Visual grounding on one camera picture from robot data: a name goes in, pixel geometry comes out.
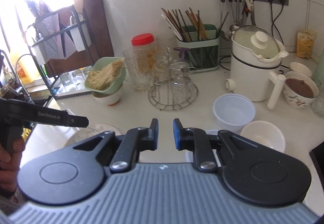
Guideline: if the white bowl red base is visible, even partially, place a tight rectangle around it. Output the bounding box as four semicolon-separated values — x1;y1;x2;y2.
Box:
92;87;124;106

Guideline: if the three drinking glasses on tray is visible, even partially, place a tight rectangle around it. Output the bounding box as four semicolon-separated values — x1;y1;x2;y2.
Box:
54;65;95;100

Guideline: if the green glass bottle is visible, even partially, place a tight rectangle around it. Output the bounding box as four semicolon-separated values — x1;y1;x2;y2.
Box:
311;52;324;119

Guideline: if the yellow oil bottle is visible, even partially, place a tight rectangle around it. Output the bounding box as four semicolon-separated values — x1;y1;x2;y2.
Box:
15;55;35;81

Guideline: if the green chopstick holder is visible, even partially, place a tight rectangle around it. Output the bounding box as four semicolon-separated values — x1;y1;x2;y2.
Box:
176;24;220;73

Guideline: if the translucent plastic cup back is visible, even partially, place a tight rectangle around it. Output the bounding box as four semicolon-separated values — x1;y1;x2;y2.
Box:
213;94;256;133

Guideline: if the small white bowl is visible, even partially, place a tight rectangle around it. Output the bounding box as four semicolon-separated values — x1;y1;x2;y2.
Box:
289;62;312;78

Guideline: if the brown cutting board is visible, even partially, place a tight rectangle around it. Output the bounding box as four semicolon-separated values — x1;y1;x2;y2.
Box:
44;0;114;81

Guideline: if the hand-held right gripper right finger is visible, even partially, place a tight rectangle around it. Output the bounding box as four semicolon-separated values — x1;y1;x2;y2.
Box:
173;118;256;173

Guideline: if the wire cup rack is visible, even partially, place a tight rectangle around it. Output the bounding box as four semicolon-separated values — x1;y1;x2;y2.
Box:
148;48;199;111

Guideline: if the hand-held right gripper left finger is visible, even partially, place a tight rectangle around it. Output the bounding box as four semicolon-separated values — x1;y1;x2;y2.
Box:
73;118;160;173

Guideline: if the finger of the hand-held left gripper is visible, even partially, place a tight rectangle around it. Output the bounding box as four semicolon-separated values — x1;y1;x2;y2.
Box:
67;112;89;128

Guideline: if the green drain basin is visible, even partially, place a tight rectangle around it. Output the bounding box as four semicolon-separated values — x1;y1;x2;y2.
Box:
92;82;125;97

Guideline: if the red lid glass jar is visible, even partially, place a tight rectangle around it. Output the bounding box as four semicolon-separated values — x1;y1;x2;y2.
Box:
131;33;155;74

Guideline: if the black dish rack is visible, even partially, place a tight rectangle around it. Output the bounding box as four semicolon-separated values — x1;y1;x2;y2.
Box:
25;0;95;100

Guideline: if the tall clear glass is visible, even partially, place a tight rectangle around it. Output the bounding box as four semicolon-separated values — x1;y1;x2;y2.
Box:
156;34;177;63

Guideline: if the glass pot lid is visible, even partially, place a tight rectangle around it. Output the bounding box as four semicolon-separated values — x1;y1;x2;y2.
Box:
233;25;283;59

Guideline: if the person's left hand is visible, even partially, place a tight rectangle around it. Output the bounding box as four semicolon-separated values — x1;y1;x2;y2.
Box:
0;137;26;198

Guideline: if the white ceramic bowl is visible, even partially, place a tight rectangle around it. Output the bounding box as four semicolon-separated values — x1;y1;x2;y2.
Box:
239;120;286;154

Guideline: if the white electric pot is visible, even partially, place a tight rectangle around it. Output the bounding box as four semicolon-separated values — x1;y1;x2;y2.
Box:
225;25;289;110

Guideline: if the clear drinking glass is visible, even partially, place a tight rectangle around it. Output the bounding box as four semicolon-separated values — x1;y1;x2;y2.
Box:
60;72;73;91
82;66;93;81
72;69;85;89

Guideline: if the white utensil cup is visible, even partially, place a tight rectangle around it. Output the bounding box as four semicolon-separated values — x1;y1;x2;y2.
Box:
32;44;48;66
69;23;92;52

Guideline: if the bundle of chopsticks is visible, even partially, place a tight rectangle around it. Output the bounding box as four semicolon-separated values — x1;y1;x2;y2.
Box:
161;7;230;43

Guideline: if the yellow packet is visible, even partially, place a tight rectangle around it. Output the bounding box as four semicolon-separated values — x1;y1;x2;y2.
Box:
296;29;318;59

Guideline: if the textured glass pitcher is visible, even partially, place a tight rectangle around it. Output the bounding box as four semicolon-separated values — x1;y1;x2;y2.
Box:
123;47;150;93

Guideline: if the purple stem glass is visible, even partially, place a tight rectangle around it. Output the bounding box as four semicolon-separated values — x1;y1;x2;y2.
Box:
173;47;190;62

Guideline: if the metal ladle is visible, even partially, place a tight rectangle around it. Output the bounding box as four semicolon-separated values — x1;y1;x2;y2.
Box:
229;0;244;35

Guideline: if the pale enoki mushroom bunch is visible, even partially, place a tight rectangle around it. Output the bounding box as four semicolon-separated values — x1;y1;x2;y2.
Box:
87;58;125;90

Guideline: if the black stove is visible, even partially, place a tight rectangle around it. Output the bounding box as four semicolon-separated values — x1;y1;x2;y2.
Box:
309;141;324;172

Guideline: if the black power cable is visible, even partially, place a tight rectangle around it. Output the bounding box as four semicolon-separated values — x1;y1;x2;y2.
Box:
278;0;294;50
268;0;285;49

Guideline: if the floral ceramic bowl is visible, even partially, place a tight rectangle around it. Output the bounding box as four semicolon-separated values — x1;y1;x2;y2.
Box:
282;77;320;109

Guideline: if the clear glass cup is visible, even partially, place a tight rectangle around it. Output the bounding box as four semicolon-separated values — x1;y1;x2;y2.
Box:
170;61;193;103
151;49;173;83

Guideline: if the leaf print plate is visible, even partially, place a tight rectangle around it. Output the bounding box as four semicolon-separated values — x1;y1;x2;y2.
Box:
63;123;125;149

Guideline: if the green strainer basket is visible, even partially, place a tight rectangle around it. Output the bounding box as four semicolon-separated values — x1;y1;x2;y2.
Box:
85;57;126;94

